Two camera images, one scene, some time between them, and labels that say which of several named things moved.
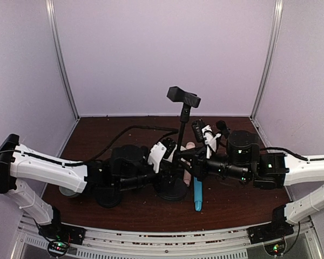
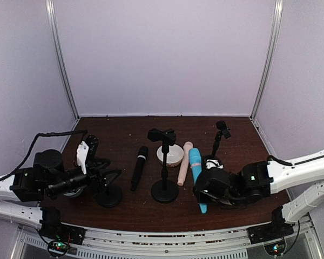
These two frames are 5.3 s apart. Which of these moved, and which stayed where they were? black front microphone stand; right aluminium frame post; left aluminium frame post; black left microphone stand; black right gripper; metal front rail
Moved: black front microphone stand; black right gripper
Stayed: black left microphone stand; right aluminium frame post; left aluminium frame post; metal front rail
